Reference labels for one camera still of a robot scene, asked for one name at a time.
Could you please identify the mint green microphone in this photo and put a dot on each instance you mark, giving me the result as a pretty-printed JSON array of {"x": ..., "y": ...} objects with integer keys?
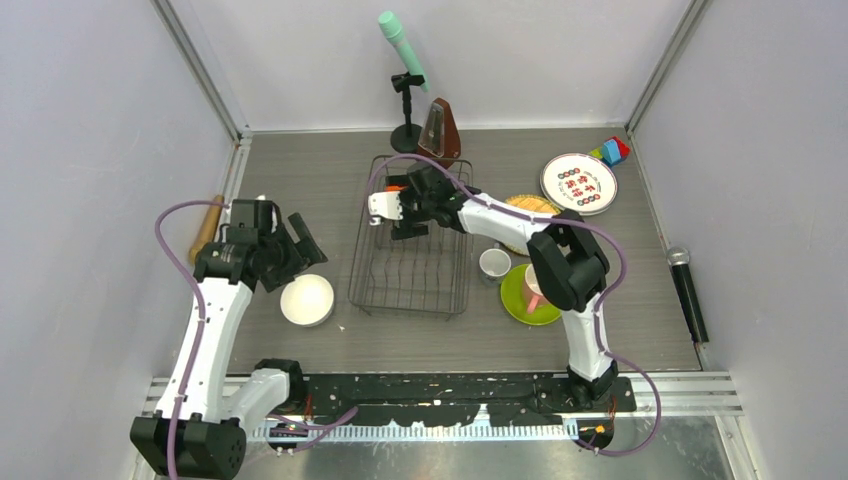
[{"x": 394, "y": 32}]

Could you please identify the brown metronome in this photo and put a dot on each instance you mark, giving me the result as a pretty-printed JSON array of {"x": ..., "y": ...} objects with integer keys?
[{"x": 439, "y": 138}]

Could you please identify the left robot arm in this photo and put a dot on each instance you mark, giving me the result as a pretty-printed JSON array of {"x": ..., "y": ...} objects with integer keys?
[{"x": 195, "y": 431}]

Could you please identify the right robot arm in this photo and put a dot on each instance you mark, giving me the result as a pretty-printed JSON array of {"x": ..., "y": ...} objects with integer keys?
[{"x": 569, "y": 265}]

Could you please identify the small grey patterned mug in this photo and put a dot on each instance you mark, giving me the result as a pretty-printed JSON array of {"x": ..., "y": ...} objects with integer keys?
[{"x": 494, "y": 264}]

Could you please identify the wooden rolling pin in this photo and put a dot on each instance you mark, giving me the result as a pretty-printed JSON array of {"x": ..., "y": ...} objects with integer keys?
[{"x": 208, "y": 228}]

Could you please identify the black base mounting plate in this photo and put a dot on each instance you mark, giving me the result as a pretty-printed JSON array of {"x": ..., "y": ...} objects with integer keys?
[{"x": 453, "y": 399}]

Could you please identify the white printed round plate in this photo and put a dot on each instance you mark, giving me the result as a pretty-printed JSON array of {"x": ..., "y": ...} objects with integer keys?
[{"x": 579, "y": 182}]

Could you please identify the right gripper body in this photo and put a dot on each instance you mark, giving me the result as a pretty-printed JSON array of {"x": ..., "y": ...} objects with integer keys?
[{"x": 416, "y": 208}]

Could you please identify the black wire dish rack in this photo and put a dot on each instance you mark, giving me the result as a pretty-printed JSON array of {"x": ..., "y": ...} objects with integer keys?
[{"x": 427, "y": 275}]

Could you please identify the woven bamboo plate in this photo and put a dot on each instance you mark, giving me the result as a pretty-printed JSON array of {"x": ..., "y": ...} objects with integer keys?
[{"x": 533, "y": 203}]

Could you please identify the black handheld microphone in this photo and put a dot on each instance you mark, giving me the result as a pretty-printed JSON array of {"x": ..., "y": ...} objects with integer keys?
[{"x": 679, "y": 264}]

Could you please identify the white bowl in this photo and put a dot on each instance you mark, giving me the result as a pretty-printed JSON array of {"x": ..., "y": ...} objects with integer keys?
[{"x": 307, "y": 301}]

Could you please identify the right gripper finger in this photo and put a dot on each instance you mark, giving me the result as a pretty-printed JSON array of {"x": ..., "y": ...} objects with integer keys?
[
  {"x": 404, "y": 231},
  {"x": 397, "y": 181}
]

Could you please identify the colourful toy blocks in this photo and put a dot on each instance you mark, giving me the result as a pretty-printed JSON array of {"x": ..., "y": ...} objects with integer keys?
[{"x": 612, "y": 152}]

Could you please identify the lime green plate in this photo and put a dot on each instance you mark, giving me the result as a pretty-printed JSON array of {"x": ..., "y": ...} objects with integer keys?
[{"x": 512, "y": 298}]

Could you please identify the pink mug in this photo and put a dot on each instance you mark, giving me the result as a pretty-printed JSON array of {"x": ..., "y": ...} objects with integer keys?
[{"x": 531, "y": 290}]

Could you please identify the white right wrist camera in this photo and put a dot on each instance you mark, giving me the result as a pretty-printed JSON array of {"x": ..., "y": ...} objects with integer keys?
[{"x": 385, "y": 205}]

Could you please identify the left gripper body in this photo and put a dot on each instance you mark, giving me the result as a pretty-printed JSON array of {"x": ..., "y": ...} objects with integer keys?
[{"x": 283, "y": 258}]

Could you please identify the black microphone stand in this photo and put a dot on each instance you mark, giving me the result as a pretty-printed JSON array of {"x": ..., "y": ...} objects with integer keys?
[{"x": 404, "y": 138}]

